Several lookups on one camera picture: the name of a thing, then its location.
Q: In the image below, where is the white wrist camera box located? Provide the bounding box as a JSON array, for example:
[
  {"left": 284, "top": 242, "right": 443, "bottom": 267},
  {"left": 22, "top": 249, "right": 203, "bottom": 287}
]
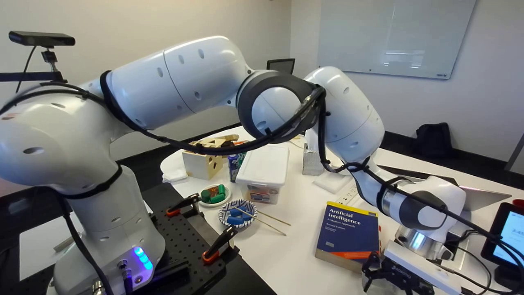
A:
[{"left": 384, "top": 242, "right": 462, "bottom": 295}]

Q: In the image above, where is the blue and orange book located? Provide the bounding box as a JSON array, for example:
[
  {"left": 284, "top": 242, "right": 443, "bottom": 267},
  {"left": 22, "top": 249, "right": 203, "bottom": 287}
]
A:
[{"left": 315, "top": 201, "right": 380, "bottom": 269}]

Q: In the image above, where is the wall whiteboard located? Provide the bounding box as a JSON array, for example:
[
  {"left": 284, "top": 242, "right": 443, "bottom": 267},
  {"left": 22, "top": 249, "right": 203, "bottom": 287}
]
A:
[{"left": 318, "top": 0, "right": 479, "bottom": 80}]

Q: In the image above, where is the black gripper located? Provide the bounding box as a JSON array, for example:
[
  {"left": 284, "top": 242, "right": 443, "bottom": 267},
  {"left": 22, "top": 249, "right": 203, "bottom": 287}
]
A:
[{"left": 362, "top": 252, "right": 436, "bottom": 295}]

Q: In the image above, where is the wooden shape sorter box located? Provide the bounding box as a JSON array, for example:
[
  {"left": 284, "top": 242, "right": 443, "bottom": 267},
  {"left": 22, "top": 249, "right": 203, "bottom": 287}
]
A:
[{"left": 182, "top": 134, "right": 239, "bottom": 180}]

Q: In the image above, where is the black orange clamp far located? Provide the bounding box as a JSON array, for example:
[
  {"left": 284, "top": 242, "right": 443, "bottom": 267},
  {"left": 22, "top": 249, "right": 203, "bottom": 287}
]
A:
[{"left": 164, "top": 193, "right": 200, "bottom": 218}]

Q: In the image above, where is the black orange clamp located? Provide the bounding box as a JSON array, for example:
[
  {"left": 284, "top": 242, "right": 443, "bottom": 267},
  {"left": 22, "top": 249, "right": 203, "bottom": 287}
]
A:
[
  {"left": 202, "top": 226, "right": 238, "bottom": 265},
  {"left": 164, "top": 193, "right": 200, "bottom": 218}
]

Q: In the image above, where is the black camera on stand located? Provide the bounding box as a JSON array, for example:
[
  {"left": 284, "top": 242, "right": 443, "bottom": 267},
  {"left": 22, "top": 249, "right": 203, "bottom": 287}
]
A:
[{"left": 9, "top": 31, "right": 76, "bottom": 47}]

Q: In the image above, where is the black orange clamp near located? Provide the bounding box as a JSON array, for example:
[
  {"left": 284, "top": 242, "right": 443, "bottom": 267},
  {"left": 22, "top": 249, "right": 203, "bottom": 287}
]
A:
[{"left": 202, "top": 226, "right": 238, "bottom": 265}]

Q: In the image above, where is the black perforated mounting board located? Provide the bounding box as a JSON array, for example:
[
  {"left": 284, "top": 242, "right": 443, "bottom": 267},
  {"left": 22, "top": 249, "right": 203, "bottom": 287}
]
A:
[{"left": 135, "top": 183, "right": 276, "bottom": 295}]

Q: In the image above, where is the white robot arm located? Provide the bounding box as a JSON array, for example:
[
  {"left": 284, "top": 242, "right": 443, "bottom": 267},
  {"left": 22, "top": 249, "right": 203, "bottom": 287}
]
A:
[{"left": 0, "top": 36, "right": 465, "bottom": 295}]

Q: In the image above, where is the small tablet display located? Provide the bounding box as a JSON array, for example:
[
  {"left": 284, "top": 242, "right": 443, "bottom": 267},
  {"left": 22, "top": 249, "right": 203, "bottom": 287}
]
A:
[{"left": 482, "top": 203, "right": 524, "bottom": 293}]

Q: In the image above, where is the clear plastic bin white lid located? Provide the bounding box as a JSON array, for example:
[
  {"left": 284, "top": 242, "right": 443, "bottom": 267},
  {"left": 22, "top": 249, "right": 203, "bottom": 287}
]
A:
[{"left": 236, "top": 144, "right": 290, "bottom": 205}]

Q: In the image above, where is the wooden chopstick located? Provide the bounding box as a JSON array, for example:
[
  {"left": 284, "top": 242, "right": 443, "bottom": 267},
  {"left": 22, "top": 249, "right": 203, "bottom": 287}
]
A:
[
  {"left": 257, "top": 210, "right": 292, "bottom": 226},
  {"left": 257, "top": 219, "right": 287, "bottom": 236}
]

